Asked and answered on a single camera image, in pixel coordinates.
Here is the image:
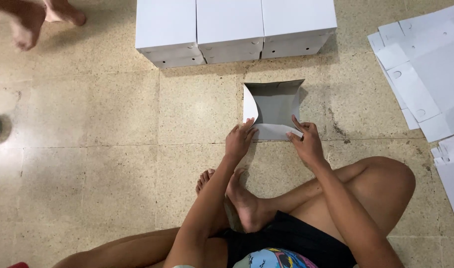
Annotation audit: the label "person's right hand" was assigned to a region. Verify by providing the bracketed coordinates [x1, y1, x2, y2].
[286, 115, 326, 168]

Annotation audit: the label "black shorts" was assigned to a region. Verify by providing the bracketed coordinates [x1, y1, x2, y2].
[215, 210, 358, 268]

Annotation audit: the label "person's right leg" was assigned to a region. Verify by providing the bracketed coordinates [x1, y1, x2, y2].
[266, 156, 417, 246]

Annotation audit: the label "half-folded white cardboard box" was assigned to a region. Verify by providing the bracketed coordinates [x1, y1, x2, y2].
[243, 79, 306, 141]

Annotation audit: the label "white closed cardboard box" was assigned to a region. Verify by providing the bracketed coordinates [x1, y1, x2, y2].
[260, 0, 338, 60]
[135, 0, 207, 69]
[196, 0, 265, 65]

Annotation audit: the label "person's left leg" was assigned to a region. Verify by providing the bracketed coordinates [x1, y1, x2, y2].
[51, 226, 229, 268]

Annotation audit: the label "person's right foot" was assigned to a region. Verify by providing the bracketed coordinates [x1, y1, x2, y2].
[226, 168, 278, 234]

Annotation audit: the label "colourful printed shirt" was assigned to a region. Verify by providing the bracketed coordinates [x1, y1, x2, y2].
[232, 247, 319, 268]

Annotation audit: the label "large heap of flat cardboard sheets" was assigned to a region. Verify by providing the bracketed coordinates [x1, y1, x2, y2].
[367, 4, 454, 143]

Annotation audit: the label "person's left hand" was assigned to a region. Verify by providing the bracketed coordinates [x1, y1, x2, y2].
[225, 118, 259, 161]

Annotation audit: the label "person's leg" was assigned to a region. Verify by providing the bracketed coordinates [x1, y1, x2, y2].
[266, 156, 417, 246]
[51, 226, 229, 268]

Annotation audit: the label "person's left foot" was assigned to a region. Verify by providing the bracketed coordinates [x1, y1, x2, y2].
[195, 168, 217, 197]

